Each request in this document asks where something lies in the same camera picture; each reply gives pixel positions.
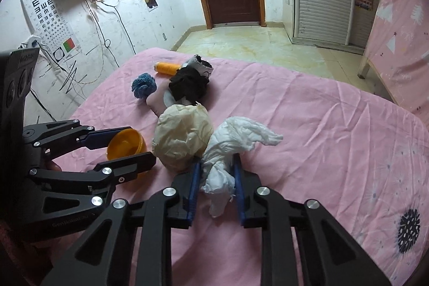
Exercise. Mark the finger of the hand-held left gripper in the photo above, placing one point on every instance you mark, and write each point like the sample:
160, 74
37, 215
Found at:
130, 167
97, 138

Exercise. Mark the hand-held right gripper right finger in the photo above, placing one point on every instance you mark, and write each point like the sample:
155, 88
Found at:
238, 197

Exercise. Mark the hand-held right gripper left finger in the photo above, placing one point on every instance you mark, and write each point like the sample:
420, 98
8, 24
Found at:
192, 192

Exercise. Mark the orange plastic bowl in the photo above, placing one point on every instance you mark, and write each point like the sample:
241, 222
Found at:
125, 142

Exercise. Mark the white tissue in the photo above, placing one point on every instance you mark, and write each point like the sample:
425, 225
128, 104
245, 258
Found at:
228, 145

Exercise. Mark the person's left hand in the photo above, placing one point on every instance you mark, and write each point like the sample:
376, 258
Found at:
53, 166

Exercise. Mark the cream crumpled paper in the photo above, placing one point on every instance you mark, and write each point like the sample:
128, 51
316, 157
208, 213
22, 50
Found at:
181, 135

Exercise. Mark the blue knitted ball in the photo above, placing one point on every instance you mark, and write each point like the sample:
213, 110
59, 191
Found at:
144, 85

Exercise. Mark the pink sock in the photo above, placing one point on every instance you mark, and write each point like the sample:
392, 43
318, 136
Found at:
157, 101

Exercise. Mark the pink bed sheet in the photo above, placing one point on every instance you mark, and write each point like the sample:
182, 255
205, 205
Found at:
301, 155

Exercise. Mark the white eye chart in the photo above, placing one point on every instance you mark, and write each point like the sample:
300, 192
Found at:
43, 11

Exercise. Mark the orange bottle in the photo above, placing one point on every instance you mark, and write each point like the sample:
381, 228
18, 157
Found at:
167, 68

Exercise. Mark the black plastic bag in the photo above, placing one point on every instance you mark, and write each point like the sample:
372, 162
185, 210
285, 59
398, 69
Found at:
187, 85

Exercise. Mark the grey white sock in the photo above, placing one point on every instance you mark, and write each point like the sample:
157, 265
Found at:
202, 66

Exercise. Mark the pink printed curtain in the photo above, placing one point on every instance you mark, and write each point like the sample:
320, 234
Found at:
402, 38

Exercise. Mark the white wall power strip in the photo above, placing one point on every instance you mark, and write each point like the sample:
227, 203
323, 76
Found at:
32, 42

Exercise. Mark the brown wall box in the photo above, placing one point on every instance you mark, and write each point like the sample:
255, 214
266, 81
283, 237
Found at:
150, 0

